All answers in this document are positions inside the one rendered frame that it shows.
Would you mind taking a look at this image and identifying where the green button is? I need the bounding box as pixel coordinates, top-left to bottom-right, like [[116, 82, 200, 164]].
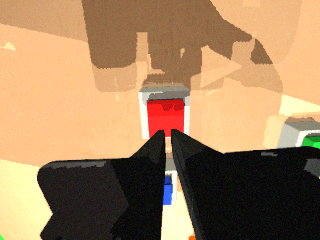
[[276, 121, 320, 149]]

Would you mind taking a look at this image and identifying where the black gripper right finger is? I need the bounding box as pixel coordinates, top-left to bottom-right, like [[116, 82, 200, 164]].
[[171, 129, 320, 240]]

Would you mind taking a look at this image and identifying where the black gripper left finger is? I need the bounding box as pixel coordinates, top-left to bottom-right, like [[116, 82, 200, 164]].
[[37, 129, 166, 240]]

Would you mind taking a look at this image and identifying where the red button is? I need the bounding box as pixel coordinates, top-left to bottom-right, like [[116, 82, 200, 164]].
[[138, 86, 191, 139]]

